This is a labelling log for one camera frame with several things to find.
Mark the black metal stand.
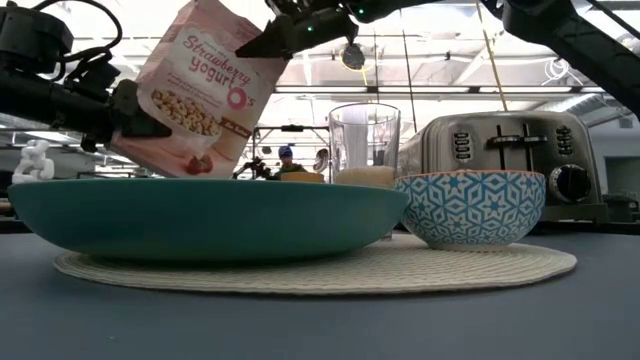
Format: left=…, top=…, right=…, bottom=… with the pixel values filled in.
left=251, top=123, right=331, bottom=180

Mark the white figurine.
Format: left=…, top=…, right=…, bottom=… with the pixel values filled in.
left=11, top=139, right=55, bottom=185

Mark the blue patterned bowl orange inside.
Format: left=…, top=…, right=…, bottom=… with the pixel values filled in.
left=394, top=169, right=547, bottom=252

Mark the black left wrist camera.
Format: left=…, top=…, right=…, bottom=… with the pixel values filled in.
left=0, top=5, right=75, bottom=71

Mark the black ceiling-hung device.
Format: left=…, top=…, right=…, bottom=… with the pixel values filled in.
left=341, top=43, right=366, bottom=71

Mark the green round plate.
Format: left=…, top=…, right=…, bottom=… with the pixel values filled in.
left=7, top=178, right=410, bottom=261

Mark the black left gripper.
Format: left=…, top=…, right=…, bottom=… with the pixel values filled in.
left=74, top=53, right=174, bottom=151

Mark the yellow power cable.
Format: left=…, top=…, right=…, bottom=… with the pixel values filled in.
left=474, top=2, right=509, bottom=112

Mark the black computer box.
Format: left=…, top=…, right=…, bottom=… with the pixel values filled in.
left=602, top=193, right=640, bottom=224

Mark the silver four-slot toaster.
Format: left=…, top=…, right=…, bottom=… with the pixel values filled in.
left=397, top=110, right=611, bottom=225

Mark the clear drinking glass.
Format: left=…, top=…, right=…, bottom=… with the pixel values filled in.
left=327, top=102, right=402, bottom=191

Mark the silver round object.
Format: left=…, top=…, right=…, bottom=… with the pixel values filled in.
left=312, top=148, right=331, bottom=174

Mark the pink strawberry yogurt cereal box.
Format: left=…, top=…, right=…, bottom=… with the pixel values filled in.
left=108, top=0, right=290, bottom=180

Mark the cream round woven placemat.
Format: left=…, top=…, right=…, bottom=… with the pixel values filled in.
left=53, top=233, right=578, bottom=295

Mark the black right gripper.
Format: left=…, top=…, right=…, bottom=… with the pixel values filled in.
left=234, top=0, right=361, bottom=60

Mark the person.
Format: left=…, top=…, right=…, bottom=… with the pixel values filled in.
left=271, top=145, right=310, bottom=181

